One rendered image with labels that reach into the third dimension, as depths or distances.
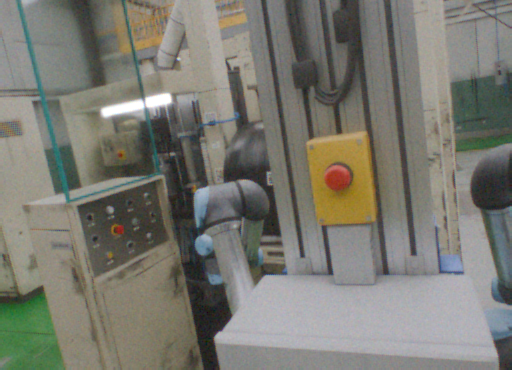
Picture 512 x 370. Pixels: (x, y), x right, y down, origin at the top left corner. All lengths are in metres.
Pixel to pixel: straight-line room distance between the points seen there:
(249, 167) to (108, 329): 0.96
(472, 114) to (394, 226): 10.45
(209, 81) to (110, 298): 1.13
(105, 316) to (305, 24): 1.64
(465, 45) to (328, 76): 10.52
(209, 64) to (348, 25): 1.51
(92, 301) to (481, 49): 10.30
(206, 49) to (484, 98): 9.49
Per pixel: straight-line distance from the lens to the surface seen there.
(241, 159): 1.83
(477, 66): 11.15
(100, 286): 1.97
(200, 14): 2.13
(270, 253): 2.03
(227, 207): 1.20
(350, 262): 0.66
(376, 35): 0.64
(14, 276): 4.80
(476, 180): 1.02
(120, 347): 2.11
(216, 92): 2.08
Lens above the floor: 1.52
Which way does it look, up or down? 9 degrees down
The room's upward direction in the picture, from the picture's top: 9 degrees counter-clockwise
